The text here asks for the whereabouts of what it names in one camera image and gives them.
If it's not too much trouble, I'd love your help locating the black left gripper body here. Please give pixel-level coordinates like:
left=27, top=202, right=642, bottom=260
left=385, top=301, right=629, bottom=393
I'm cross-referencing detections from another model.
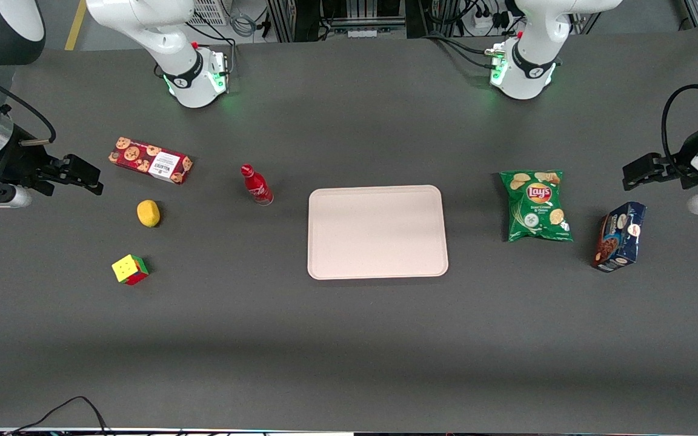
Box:
left=658, top=149, right=698, bottom=190

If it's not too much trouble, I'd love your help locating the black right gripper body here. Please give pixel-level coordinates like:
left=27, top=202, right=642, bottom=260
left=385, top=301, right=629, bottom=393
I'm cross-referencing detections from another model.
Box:
left=0, top=139, right=66, bottom=205

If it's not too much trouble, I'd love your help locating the red coke bottle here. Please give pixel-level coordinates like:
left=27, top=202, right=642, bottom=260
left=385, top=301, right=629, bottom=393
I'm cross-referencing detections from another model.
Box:
left=240, top=163, right=275, bottom=207

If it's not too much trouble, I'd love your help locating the beige plastic tray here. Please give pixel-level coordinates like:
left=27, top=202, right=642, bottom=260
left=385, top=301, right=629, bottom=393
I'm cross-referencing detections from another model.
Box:
left=307, top=185, right=450, bottom=281

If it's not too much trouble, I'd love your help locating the red chocolate chip cookie box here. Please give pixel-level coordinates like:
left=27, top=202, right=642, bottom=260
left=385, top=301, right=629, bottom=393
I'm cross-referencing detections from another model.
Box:
left=108, top=136, right=194, bottom=185

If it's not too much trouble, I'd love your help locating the dark blue chocolate cookie box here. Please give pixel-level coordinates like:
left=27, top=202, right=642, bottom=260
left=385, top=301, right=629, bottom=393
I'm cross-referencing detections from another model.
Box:
left=591, top=201, right=648, bottom=274

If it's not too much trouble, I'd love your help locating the yellow lemon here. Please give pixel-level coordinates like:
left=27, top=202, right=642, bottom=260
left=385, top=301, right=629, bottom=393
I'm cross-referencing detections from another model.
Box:
left=136, top=199, right=162, bottom=229

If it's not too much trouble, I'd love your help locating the colourful Rubik's cube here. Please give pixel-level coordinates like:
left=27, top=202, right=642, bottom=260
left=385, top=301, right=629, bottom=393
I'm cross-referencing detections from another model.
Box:
left=111, top=254, right=151, bottom=287

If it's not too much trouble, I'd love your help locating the green Lay's chips bag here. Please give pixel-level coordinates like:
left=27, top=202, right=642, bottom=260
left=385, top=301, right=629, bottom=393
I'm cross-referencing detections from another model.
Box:
left=499, top=170, right=574, bottom=243

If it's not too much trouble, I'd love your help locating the white perforated box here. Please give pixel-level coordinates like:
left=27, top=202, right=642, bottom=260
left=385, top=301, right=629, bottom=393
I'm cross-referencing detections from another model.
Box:
left=188, top=0, right=232, bottom=27

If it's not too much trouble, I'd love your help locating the white power strip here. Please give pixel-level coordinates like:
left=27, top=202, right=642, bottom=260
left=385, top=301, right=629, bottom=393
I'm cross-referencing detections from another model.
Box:
left=472, top=11, right=512, bottom=35

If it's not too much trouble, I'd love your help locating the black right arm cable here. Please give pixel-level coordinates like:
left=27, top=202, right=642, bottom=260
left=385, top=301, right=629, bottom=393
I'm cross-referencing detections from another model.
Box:
left=0, top=61, right=58, bottom=147

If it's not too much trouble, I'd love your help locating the black left base cable bundle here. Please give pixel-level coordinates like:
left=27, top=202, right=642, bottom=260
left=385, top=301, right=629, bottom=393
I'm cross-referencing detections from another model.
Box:
left=420, top=31, right=508, bottom=72

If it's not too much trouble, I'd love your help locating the grey coiled cable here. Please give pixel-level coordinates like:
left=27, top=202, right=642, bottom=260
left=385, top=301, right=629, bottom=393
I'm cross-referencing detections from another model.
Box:
left=228, top=11, right=260, bottom=38

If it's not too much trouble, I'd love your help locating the black cable at table edge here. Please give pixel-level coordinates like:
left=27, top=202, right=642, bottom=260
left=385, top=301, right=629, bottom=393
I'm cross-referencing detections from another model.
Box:
left=2, top=395, right=115, bottom=436

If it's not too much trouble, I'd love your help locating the black aluminium frame rack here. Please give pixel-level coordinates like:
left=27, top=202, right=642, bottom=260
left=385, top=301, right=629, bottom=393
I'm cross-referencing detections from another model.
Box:
left=266, top=0, right=442, bottom=44

